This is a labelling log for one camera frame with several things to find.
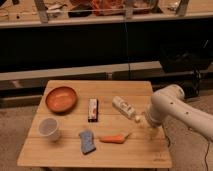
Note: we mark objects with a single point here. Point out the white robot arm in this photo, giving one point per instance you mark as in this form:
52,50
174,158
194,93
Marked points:
168,101

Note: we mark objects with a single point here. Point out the black and white box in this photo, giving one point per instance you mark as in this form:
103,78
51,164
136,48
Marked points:
93,110

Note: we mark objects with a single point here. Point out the white plastic bottle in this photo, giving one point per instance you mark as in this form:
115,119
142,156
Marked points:
126,109

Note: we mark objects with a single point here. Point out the orange wooden bowl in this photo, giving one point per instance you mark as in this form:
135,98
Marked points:
61,99

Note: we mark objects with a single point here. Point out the wooden table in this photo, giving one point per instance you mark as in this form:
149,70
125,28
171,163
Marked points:
145,147

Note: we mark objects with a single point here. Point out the orange carrot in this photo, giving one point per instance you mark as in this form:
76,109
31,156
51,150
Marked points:
117,139

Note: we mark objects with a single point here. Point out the blue sponge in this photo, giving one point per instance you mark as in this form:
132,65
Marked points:
87,143

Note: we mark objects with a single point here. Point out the translucent plastic cup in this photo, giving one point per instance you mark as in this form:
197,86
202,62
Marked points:
49,129

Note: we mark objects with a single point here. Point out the orange object on shelf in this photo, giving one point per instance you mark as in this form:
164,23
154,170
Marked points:
107,7

